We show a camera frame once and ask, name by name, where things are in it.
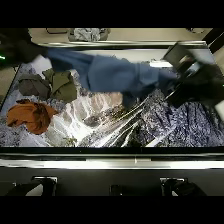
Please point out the blue shirt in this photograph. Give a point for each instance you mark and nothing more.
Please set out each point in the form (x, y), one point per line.
(110, 75)

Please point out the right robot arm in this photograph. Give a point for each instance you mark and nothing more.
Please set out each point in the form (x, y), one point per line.
(203, 83)

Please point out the olive green garment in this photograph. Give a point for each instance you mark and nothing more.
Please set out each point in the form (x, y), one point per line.
(63, 87)

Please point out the orange garment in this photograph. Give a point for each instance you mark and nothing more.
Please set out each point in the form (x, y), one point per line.
(31, 116)

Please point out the grey garment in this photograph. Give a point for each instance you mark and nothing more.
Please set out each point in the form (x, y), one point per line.
(31, 86)

